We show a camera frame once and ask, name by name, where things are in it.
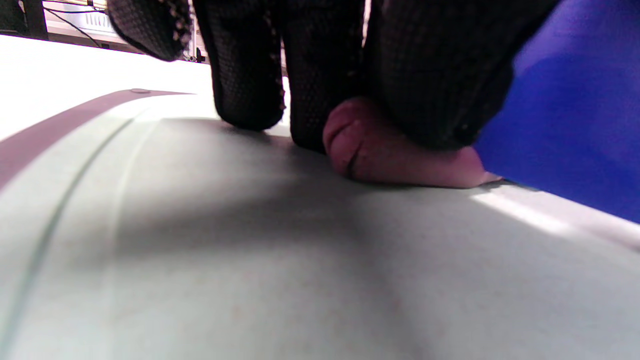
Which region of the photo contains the person's left hand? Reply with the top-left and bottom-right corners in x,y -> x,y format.
107,0 -> 561,152

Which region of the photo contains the mauve plasticine roll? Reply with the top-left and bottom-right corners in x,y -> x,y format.
322,97 -> 503,190

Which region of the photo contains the blue plastic scraper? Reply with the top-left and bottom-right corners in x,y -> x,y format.
472,0 -> 640,226

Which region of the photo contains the green cutting board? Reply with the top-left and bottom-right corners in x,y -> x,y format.
0,89 -> 640,360

